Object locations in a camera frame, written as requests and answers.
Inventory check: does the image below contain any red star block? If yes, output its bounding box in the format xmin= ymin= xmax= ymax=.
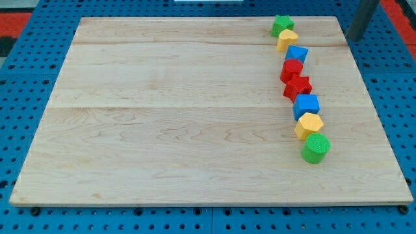
xmin=283 ymin=75 xmax=313 ymax=103

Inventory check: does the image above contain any yellow heart block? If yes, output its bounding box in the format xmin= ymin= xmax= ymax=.
xmin=276 ymin=29 xmax=298 ymax=52

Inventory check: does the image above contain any green star block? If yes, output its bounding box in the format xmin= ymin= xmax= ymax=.
xmin=270 ymin=15 xmax=294 ymax=37

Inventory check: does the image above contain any light wooden board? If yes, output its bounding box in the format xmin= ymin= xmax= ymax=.
xmin=10 ymin=16 xmax=413 ymax=207

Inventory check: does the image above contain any red cylinder block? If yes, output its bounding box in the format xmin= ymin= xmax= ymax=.
xmin=279 ymin=58 xmax=303 ymax=84

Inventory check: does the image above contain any blue cube block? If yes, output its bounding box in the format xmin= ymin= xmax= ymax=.
xmin=292 ymin=94 xmax=320 ymax=121

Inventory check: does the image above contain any yellow hexagon block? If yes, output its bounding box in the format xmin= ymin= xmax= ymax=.
xmin=294 ymin=112 xmax=324 ymax=140

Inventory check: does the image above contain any green cylinder block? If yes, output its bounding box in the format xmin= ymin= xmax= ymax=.
xmin=301 ymin=133 xmax=331 ymax=164

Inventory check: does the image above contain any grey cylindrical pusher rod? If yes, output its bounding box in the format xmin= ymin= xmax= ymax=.
xmin=345 ymin=0 xmax=380 ymax=42

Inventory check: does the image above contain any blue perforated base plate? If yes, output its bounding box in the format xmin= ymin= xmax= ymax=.
xmin=1 ymin=0 xmax=415 ymax=233

